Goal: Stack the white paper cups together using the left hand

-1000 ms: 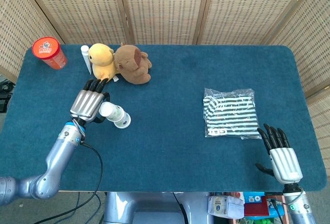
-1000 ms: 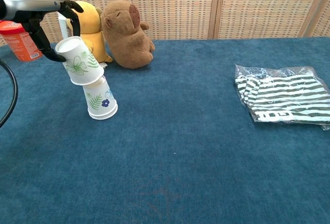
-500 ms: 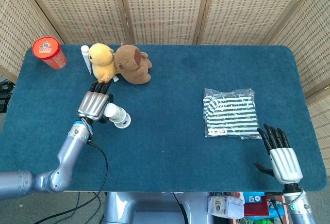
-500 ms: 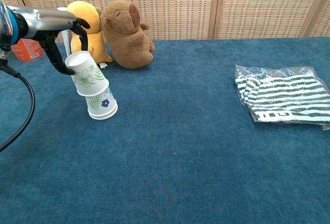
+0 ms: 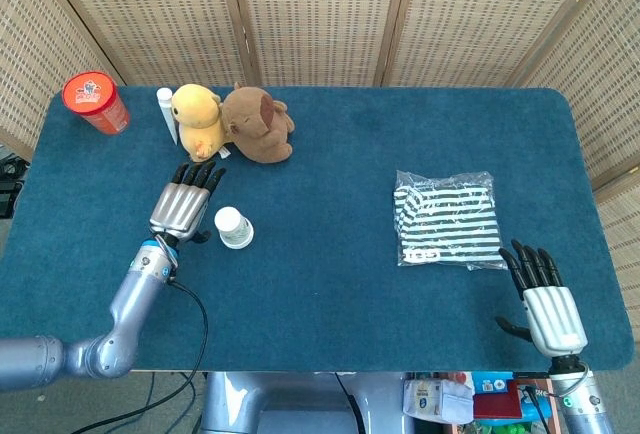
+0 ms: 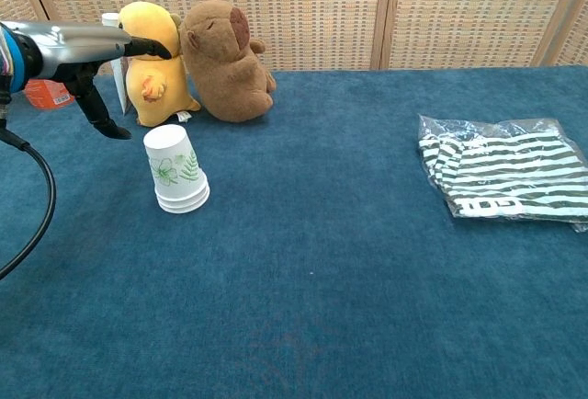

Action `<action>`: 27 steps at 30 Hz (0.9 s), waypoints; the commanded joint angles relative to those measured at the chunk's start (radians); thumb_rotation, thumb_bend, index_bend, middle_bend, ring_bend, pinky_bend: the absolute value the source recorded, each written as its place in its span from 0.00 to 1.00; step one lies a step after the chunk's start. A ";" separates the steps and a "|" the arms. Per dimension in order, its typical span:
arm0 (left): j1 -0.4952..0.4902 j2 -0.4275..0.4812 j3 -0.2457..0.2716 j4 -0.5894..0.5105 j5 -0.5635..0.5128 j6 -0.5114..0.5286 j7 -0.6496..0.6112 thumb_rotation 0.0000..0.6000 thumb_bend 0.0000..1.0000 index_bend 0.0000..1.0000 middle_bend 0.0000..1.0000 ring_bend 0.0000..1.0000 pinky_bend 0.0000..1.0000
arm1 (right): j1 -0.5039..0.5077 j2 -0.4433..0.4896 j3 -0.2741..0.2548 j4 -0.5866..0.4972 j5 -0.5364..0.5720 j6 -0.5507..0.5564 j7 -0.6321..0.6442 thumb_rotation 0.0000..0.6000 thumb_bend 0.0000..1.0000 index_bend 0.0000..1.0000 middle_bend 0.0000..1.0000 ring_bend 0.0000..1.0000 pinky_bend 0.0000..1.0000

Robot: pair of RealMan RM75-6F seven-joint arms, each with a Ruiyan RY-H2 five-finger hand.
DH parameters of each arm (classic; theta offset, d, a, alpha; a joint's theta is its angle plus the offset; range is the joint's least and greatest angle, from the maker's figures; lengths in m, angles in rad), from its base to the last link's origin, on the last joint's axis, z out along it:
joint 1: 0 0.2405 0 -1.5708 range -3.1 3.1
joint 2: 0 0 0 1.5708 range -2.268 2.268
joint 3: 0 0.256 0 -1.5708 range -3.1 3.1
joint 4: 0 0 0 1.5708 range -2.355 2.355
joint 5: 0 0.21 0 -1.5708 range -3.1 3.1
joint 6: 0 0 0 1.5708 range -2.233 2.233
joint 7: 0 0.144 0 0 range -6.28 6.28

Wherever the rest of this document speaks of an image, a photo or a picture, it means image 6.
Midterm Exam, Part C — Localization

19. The woven wooden folding screen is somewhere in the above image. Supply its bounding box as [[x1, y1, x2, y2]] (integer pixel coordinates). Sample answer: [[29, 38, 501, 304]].
[[0, 0, 588, 84]]

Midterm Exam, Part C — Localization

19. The striped garment in plastic bag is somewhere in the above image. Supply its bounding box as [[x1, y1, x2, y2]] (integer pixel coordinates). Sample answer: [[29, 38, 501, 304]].
[[416, 113, 588, 234]]

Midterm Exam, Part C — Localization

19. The orange tub with red lid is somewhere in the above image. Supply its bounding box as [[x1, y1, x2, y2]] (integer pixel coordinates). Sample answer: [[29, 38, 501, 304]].
[[22, 77, 76, 111]]

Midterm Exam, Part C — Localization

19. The brown capybara plush toy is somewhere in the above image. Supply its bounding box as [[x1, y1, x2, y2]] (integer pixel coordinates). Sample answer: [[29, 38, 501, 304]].
[[178, 0, 277, 124]]

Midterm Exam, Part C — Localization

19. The paper cup blue flower text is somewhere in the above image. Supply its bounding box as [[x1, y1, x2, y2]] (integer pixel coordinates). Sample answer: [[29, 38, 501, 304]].
[[157, 190, 211, 215]]

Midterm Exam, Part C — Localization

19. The black cable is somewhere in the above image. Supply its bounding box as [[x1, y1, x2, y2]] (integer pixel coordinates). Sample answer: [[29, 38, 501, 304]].
[[0, 90, 58, 280]]

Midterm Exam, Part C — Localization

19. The paper cup navy flower fern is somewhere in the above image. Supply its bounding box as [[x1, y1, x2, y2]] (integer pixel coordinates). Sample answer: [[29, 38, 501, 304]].
[[154, 184, 210, 209]]

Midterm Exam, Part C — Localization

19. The yellow plush toy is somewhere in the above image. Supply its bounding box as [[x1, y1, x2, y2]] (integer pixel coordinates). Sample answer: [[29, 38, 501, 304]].
[[117, 1, 202, 128]]

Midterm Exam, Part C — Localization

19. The blue tablecloth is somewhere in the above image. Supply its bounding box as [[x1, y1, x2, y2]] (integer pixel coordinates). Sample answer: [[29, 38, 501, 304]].
[[0, 65, 588, 399]]

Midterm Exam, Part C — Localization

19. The paper cup green flower print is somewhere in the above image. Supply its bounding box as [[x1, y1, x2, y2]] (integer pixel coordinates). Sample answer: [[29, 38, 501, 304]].
[[142, 123, 209, 201]]

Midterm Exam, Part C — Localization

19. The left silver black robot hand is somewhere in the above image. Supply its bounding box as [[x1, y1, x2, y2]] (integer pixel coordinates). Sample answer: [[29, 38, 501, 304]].
[[3, 20, 174, 141]]

